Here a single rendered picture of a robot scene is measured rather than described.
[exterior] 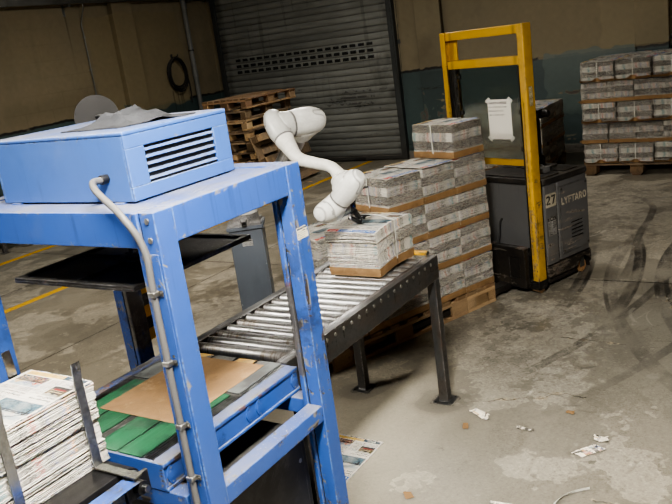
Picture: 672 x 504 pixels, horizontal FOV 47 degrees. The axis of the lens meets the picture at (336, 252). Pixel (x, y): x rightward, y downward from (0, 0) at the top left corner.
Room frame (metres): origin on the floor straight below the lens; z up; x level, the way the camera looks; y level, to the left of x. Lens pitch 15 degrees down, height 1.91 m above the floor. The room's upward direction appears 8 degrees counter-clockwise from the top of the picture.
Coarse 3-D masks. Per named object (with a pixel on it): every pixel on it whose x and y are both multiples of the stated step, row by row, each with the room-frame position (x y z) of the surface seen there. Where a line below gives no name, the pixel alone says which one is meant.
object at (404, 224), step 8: (368, 216) 3.81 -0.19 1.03; (376, 216) 3.79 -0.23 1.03; (392, 216) 3.74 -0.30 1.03; (400, 216) 3.72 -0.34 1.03; (408, 216) 3.78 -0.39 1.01; (400, 224) 3.70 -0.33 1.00; (408, 224) 3.77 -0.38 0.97; (400, 232) 3.70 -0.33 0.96; (408, 232) 3.76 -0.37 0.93; (400, 240) 3.70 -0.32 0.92; (408, 240) 3.77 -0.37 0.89; (400, 248) 3.69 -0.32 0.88; (408, 248) 3.76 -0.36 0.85
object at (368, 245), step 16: (336, 224) 3.72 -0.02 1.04; (352, 224) 3.68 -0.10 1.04; (368, 224) 3.63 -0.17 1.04; (384, 224) 3.59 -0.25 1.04; (336, 240) 3.61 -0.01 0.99; (352, 240) 3.56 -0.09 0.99; (368, 240) 3.51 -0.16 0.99; (384, 240) 3.56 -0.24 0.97; (336, 256) 3.63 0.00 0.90; (352, 256) 3.58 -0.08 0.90; (368, 256) 3.53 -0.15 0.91; (384, 256) 3.55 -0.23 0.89
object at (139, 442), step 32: (128, 384) 2.65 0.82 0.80; (256, 384) 2.50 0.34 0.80; (288, 384) 2.57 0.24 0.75; (128, 416) 2.38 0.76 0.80; (224, 416) 2.29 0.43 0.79; (256, 416) 2.40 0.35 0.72; (128, 448) 2.15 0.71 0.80; (160, 448) 2.13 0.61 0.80; (224, 448) 2.25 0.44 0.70; (160, 480) 2.05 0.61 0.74
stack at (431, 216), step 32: (320, 224) 4.66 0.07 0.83; (416, 224) 4.74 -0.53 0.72; (448, 224) 4.90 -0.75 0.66; (320, 256) 4.28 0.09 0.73; (416, 256) 4.71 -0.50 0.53; (448, 256) 4.88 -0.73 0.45; (448, 288) 4.86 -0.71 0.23; (384, 320) 4.53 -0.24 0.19; (416, 320) 4.68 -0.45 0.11; (448, 320) 4.84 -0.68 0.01; (352, 352) 4.53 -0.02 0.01
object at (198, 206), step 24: (240, 168) 2.56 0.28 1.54; (264, 168) 2.46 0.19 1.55; (168, 192) 2.28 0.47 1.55; (192, 192) 2.19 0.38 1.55; (216, 192) 2.18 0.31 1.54; (240, 192) 2.26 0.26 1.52; (264, 192) 2.36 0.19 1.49; (0, 216) 2.32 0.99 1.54; (24, 216) 2.25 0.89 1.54; (48, 216) 2.19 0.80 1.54; (72, 216) 2.13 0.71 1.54; (96, 216) 2.08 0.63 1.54; (192, 216) 2.08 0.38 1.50; (216, 216) 2.16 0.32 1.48; (0, 240) 2.33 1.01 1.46; (24, 240) 2.27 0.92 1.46; (48, 240) 2.21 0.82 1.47; (72, 240) 2.15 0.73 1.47; (96, 240) 2.09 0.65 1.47; (120, 240) 2.04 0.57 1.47
